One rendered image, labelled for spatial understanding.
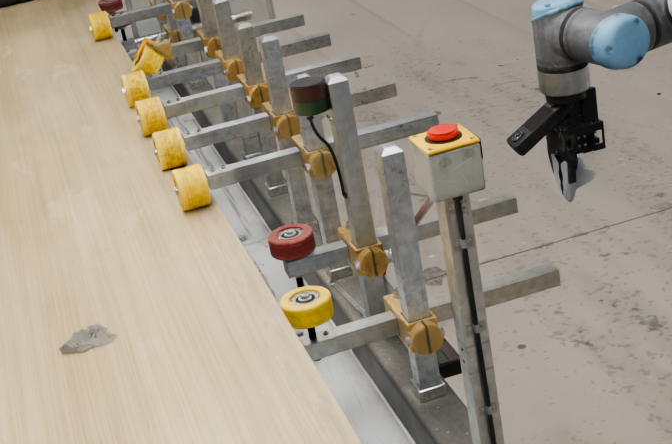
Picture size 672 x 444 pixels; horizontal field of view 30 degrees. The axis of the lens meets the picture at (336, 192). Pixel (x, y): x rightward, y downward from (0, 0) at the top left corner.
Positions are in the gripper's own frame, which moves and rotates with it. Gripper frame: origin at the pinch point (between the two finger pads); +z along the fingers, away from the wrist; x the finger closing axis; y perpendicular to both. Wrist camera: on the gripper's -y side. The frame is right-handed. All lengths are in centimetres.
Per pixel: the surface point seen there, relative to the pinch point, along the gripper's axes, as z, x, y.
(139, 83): -13, 98, -61
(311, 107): -31, -6, -45
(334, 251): -2.7, -0.4, -44.8
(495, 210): -1.8, -1.1, -14.4
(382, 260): -1.9, -7.5, -38.5
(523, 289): 1.2, -25.9, -21.3
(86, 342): -8, -18, -90
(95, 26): -12, 173, -61
